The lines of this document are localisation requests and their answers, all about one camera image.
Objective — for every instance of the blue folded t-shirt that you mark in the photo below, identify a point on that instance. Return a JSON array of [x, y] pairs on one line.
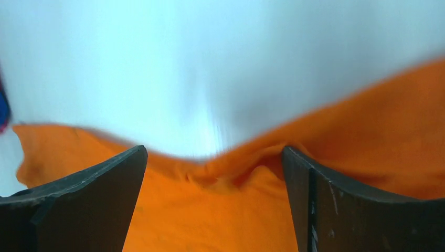
[[5, 109]]

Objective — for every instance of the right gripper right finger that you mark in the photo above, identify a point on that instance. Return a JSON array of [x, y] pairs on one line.
[[334, 212]]

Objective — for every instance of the orange t-shirt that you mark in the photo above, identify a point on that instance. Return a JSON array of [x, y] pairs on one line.
[[390, 136]]

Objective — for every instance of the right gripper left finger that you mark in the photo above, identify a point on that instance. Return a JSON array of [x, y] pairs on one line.
[[89, 210]]

